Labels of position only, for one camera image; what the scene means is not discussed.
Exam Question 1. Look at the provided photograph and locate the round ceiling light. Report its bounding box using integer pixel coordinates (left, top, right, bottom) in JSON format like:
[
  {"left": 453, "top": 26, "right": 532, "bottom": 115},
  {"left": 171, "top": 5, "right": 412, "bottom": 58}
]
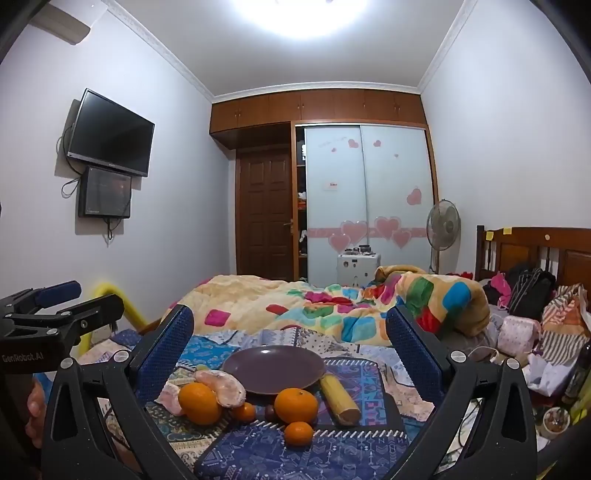
[{"left": 231, "top": 0, "right": 370, "bottom": 40}]

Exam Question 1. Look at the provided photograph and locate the yellow banana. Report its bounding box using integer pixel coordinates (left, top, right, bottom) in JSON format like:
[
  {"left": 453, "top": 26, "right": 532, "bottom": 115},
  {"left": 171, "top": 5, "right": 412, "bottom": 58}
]
[{"left": 320, "top": 373, "right": 362, "bottom": 425}]

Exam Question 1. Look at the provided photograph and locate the wall-mounted black television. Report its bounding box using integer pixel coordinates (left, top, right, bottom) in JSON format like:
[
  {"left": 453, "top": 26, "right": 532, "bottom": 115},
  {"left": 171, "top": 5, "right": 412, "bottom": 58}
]
[{"left": 66, "top": 89, "right": 155, "bottom": 178}]

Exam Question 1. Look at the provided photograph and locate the brown wooden door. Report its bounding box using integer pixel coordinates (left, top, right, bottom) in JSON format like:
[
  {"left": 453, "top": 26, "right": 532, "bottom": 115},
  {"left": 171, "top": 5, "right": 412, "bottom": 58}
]
[{"left": 235, "top": 147, "right": 294, "bottom": 281}]

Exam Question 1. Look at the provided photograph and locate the blue patterned bedsheet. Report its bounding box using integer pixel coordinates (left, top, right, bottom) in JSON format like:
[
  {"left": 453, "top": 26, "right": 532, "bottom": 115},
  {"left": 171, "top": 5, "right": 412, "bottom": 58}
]
[{"left": 76, "top": 325, "right": 439, "bottom": 480}]

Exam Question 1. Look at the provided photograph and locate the dark bottle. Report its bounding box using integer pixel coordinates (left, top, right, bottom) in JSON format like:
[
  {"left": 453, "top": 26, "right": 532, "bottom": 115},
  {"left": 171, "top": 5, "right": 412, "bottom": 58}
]
[{"left": 566, "top": 344, "right": 591, "bottom": 402}]

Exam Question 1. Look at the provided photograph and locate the white plastic bag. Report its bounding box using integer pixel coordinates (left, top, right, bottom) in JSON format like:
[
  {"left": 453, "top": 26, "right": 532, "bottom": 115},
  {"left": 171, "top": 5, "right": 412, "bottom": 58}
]
[{"left": 526, "top": 353, "right": 578, "bottom": 398}]

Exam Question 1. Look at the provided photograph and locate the pink floral bag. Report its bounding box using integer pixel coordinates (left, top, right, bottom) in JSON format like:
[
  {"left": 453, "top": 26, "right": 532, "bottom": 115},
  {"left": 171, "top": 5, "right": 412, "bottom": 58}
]
[{"left": 498, "top": 315, "right": 542, "bottom": 356}]

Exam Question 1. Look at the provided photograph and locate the black television cable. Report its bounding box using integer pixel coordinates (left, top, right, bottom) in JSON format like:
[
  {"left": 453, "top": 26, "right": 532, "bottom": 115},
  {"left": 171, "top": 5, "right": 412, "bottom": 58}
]
[{"left": 55, "top": 122, "right": 83, "bottom": 199}]

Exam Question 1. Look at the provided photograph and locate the white sliding-door wardrobe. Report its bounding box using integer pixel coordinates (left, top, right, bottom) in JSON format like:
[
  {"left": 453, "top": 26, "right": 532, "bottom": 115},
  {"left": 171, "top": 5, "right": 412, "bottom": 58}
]
[{"left": 291, "top": 121, "right": 438, "bottom": 288}]

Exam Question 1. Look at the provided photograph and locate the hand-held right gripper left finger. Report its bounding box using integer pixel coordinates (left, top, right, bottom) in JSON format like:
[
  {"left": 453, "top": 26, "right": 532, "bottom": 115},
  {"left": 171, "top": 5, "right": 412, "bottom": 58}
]
[{"left": 41, "top": 305, "right": 197, "bottom": 480}]

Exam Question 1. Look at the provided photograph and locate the colourful patchwork blanket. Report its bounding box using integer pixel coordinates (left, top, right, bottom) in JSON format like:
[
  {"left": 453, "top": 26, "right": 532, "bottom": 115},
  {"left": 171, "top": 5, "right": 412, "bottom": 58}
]
[{"left": 159, "top": 265, "right": 492, "bottom": 344}]

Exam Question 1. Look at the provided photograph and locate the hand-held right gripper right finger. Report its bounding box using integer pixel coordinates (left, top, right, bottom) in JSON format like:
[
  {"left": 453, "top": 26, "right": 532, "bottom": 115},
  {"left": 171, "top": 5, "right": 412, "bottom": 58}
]
[{"left": 385, "top": 305, "right": 539, "bottom": 480}]

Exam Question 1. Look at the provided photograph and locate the white boxy appliance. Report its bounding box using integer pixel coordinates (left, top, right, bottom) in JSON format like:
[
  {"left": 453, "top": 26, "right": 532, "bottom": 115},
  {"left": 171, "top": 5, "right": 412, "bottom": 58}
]
[{"left": 337, "top": 251, "right": 382, "bottom": 287}]

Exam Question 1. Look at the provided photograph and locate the yellow bent tube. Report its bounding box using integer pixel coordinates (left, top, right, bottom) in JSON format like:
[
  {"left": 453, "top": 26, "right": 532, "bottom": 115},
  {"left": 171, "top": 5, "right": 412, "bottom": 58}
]
[{"left": 92, "top": 282, "right": 148, "bottom": 333}]

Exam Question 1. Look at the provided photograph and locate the black backpack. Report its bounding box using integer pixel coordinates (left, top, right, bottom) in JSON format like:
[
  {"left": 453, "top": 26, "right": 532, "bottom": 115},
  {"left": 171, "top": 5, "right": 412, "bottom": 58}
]
[{"left": 508, "top": 268, "right": 557, "bottom": 321}]

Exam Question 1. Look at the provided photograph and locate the magenta cloth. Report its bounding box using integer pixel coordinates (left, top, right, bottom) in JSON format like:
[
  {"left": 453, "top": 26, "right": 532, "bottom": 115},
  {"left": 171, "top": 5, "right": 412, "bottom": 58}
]
[{"left": 482, "top": 272, "right": 512, "bottom": 308}]

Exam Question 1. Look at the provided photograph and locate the striped fabric bag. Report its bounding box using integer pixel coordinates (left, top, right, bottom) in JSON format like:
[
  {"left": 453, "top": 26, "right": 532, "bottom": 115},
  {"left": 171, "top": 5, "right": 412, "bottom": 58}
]
[{"left": 540, "top": 284, "right": 591, "bottom": 356}]

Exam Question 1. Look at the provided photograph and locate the wooden overhead cabinet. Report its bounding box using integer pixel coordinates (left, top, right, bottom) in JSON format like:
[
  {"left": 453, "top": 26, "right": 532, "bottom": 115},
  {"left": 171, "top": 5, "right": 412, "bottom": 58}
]
[{"left": 210, "top": 89, "right": 428, "bottom": 148}]

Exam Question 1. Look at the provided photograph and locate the standing electric fan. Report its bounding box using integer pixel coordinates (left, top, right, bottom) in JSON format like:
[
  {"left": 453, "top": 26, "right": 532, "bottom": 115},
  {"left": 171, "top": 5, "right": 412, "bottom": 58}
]
[{"left": 426, "top": 199, "right": 461, "bottom": 275}]

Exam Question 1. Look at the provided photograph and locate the large orange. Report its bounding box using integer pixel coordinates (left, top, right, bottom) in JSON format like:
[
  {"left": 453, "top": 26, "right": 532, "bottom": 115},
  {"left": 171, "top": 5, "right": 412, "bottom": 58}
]
[
  {"left": 178, "top": 382, "right": 223, "bottom": 426},
  {"left": 274, "top": 388, "right": 320, "bottom": 425}
]

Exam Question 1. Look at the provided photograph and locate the purple plate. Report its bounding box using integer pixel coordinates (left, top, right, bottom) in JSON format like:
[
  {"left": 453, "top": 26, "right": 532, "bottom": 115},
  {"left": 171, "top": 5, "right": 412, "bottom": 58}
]
[{"left": 221, "top": 345, "right": 326, "bottom": 396}]

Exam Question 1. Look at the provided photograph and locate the person's left hand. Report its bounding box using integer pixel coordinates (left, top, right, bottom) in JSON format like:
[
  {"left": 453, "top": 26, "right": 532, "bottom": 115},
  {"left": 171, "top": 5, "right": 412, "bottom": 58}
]
[{"left": 27, "top": 382, "right": 49, "bottom": 446}]

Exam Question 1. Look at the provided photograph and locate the white air conditioner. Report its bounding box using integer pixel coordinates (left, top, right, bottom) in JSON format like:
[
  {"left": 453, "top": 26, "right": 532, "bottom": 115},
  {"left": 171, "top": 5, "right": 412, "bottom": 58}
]
[{"left": 30, "top": 2, "right": 92, "bottom": 46}]

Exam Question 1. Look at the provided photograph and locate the small round bowl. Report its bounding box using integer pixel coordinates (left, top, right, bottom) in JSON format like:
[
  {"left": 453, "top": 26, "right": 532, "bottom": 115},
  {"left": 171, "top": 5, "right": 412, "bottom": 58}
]
[{"left": 542, "top": 406, "right": 571, "bottom": 439}]

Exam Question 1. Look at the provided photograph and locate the small black wall monitor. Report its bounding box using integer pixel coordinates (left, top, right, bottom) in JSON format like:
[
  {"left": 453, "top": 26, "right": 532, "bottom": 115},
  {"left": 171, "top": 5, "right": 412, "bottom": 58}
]
[{"left": 78, "top": 166, "right": 132, "bottom": 219}]

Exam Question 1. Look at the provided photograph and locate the small tangerine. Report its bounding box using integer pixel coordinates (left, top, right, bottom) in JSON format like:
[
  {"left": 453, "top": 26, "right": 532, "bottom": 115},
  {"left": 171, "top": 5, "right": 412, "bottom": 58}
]
[
  {"left": 283, "top": 421, "right": 315, "bottom": 447},
  {"left": 230, "top": 401, "right": 256, "bottom": 424}
]

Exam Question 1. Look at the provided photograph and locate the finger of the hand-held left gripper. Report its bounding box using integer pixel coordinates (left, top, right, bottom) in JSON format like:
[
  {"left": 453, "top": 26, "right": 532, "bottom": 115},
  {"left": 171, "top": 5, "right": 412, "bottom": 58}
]
[
  {"left": 4, "top": 293, "right": 125, "bottom": 344},
  {"left": 0, "top": 281, "right": 83, "bottom": 320}
]

